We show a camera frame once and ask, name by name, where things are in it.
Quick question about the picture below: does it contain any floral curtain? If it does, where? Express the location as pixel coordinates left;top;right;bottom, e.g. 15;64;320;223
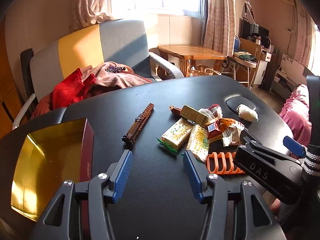
70;0;120;32
203;0;237;57

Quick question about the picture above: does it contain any grey yellow armchair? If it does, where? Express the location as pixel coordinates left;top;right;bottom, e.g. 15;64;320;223
12;19;185;130

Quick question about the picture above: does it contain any gold tin box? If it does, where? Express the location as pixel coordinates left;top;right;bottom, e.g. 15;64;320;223
10;117;95;222

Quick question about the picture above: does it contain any black monitor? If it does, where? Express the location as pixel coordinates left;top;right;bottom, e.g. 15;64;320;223
240;17;269;42

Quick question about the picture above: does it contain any black oval pad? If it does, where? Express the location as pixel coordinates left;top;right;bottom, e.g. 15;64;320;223
225;95;257;112

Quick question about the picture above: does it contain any white patterned heater panel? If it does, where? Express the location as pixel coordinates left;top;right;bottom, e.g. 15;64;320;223
280;53;304;73

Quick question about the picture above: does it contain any orange plastic rack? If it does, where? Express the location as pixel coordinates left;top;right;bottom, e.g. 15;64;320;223
206;152;247;175

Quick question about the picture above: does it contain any yellow cracker packet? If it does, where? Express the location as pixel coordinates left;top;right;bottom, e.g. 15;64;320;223
185;124;210;163
157;118;194;153

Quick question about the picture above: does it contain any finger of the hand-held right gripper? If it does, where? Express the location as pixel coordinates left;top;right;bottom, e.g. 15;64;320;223
233;136;305;205
283;136;307;158

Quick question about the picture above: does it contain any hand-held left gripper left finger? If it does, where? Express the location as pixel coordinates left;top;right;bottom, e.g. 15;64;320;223
29;149;133;240

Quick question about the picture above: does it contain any wooden cabinet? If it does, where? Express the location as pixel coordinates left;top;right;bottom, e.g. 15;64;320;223
0;20;25;140

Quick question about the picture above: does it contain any red garment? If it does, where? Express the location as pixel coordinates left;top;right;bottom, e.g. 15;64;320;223
52;68;97;110

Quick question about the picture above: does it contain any pink blanket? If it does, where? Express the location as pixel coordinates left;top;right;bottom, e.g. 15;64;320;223
80;61;153;90

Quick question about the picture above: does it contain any brown toothed strip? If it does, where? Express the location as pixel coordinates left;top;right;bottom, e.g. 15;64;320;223
122;103;155;147

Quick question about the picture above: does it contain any black panel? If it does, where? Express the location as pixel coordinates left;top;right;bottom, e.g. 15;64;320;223
20;48;34;100

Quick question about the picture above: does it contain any orange bread packet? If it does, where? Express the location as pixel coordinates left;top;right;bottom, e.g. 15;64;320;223
215;118;247;147

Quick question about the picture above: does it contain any beige shopping bag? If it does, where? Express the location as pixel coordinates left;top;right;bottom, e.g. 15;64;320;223
187;64;222;77

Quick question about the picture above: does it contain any folding chair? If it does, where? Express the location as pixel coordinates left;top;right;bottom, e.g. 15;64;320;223
226;37;263;88

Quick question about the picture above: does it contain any white rolled sock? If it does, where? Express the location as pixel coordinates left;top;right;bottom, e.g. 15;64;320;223
236;104;258;122

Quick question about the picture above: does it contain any wooden side table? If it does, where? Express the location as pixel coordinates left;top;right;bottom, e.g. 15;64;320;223
157;44;227;78

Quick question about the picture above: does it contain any green yellow carton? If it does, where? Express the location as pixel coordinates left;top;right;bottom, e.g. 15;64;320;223
180;105;209;126

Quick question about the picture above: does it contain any pink quilted garment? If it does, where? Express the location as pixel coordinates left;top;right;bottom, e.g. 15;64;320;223
279;84;312;145

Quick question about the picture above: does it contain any clear wrapped snack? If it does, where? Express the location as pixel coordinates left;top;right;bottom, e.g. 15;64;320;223
199;104;223;120

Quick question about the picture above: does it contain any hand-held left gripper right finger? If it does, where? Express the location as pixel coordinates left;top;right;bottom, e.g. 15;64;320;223
183;150;288;240

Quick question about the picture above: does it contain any small red white packet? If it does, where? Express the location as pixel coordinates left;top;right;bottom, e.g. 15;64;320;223
205;121;223;143

